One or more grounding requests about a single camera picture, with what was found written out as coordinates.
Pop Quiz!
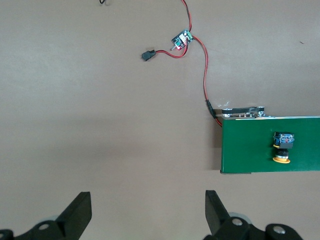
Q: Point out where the green conveyor belt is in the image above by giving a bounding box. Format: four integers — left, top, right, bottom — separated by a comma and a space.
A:
219, 106, 320, 175

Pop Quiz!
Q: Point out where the yellow push button switch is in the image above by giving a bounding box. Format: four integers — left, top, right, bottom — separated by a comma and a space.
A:
271, 131, 295, 165

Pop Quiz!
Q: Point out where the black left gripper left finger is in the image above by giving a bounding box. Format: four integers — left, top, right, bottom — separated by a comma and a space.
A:
0, 191, 92, 240

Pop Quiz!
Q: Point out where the red black supply wire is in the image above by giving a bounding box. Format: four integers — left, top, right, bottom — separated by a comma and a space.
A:
181, 0, 194, 32

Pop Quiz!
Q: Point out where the small speed controller board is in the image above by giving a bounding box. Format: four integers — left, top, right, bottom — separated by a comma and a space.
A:
170, 28, 195, 51

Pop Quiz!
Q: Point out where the black plug with red lead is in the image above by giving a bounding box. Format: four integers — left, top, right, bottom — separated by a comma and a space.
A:
141, 42, 190, 62

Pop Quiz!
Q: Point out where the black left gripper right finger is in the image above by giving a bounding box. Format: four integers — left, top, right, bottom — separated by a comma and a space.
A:
203, 190, 305, 240

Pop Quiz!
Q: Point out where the red black motor wire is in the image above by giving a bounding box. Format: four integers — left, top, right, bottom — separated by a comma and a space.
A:
192, 37, 225, 128

